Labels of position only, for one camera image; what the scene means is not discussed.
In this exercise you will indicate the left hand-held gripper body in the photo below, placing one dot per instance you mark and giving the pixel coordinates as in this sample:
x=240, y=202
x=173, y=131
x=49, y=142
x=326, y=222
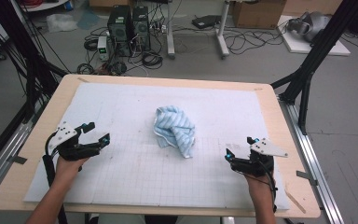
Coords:
x=74, y=151

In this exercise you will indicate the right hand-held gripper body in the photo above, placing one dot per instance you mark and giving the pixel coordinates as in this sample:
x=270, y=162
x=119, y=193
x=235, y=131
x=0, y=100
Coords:
x=258, y=166

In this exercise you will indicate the blue striped towel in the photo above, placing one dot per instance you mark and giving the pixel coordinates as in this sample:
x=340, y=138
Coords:
x=174, y=127

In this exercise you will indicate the person's right hand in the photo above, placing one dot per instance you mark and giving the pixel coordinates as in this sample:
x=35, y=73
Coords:
x=261, y=186

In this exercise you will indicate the person's left hand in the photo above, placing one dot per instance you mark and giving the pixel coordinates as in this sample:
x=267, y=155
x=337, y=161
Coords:
x=66, y=171

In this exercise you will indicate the white foam mat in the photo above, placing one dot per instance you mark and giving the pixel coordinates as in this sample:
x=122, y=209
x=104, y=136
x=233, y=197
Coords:
x=136, y=174

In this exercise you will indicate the thin wooden stick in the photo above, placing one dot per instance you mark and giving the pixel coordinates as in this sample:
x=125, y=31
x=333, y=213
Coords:
x=295, y=201

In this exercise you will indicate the black tape strip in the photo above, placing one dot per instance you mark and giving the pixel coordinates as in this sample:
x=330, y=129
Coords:
x=18, y=160

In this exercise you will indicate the white power supply unit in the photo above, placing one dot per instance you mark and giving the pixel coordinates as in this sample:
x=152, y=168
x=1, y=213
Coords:
x=103, y=48

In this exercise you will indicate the large black computer tower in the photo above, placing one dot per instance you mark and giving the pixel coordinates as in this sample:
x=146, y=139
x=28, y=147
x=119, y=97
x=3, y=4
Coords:
x=119, y=31

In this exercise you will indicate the white floor board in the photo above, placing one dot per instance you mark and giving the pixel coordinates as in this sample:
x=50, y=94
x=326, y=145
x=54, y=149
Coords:
x=298, y=46

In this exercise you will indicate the clear plastic bag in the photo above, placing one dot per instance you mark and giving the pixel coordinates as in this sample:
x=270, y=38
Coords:
x=60, y=22

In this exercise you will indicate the white desk leg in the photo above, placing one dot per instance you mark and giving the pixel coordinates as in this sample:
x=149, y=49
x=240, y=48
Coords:
x=222, y=34
x=170, y=31

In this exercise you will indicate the slim black computer tower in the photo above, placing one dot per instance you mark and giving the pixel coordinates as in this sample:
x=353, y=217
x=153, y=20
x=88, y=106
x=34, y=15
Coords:
x=141, y=29

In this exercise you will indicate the brown cardboard box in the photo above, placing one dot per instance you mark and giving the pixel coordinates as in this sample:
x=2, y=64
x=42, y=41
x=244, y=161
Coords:
x=258, y=14

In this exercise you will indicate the flat black device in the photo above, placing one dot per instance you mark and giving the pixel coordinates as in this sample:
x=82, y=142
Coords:
x=206, y=21

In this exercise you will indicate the grey headset device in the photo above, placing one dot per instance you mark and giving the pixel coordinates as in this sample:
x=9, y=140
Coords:
x=310, y=26

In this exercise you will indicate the aluminium rail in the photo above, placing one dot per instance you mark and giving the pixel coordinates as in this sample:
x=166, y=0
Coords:
x=317, y=174
x=3, y=161

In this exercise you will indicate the black metal frame stand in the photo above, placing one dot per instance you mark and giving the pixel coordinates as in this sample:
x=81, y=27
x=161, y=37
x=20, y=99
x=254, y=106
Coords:
x=28, y=62
x=310, y=62

